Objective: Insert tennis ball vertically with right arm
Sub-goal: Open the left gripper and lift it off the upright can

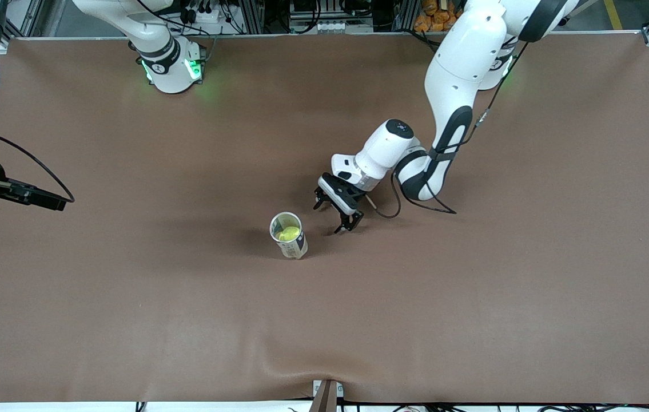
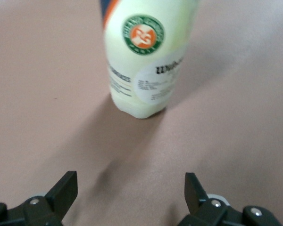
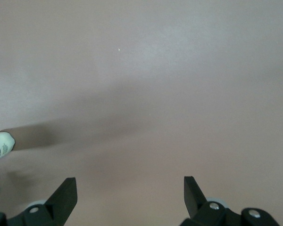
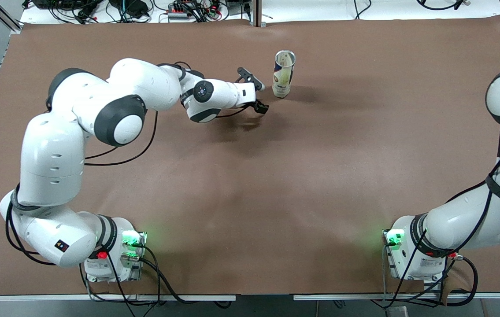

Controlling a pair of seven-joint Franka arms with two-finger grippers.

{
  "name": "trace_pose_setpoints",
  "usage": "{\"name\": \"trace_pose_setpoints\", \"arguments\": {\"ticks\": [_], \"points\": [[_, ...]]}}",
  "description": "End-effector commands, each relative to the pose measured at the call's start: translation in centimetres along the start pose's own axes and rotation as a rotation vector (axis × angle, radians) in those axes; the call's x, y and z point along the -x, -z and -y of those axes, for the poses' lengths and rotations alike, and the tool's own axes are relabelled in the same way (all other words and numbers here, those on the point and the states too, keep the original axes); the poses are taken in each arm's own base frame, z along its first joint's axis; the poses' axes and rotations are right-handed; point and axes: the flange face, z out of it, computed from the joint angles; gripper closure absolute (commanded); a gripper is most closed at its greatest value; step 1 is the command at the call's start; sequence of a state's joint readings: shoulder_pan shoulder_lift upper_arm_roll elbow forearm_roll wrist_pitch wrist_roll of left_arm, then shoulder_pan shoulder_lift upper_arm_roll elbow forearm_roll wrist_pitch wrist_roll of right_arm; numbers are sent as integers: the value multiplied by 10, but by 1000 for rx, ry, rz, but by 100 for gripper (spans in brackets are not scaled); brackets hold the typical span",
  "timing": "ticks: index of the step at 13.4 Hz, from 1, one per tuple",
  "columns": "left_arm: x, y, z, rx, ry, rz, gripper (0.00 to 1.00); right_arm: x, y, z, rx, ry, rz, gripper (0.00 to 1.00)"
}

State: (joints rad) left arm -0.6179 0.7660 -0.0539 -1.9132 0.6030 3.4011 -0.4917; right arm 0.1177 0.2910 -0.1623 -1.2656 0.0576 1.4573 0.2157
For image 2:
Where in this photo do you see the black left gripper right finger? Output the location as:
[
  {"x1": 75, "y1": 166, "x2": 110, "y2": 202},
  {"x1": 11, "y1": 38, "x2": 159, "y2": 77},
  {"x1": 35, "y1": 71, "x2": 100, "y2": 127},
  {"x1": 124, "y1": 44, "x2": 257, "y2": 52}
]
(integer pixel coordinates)
[{"x1": 178, "y1": 172, "x2": 241, "y2": 226}]

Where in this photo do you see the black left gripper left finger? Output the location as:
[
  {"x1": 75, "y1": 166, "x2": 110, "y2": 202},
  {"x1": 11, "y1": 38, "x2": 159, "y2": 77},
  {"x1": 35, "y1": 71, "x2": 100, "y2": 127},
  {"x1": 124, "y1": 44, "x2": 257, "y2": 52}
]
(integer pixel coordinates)
[{"x1": 7, "y1": 171, "x2": 79, "y2": 226}]

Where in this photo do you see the white blue tennis ball can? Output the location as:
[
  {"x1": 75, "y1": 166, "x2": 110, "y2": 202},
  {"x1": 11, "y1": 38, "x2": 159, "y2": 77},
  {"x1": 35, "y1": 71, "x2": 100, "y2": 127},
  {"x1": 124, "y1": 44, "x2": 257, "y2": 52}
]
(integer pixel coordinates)
[{"x1": 99, "y1": 0, "x2": 201, "y2": 120}]

